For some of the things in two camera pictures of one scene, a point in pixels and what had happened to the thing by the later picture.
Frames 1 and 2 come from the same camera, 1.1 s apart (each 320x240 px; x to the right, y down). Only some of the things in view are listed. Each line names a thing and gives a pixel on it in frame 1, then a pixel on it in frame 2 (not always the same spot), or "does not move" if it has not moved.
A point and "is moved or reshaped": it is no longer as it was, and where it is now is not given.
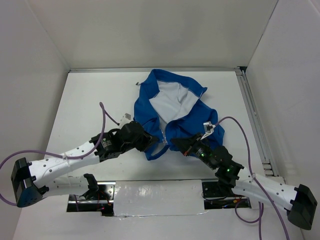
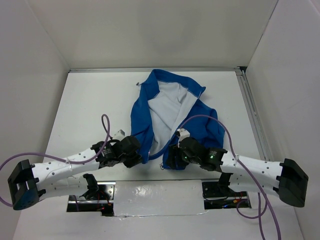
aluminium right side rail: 265,154 does not move
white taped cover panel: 160,197 does not move
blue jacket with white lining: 169,107 is moved or reshaped
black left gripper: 147,141 -> 135,158
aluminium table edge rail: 156,69 does not move
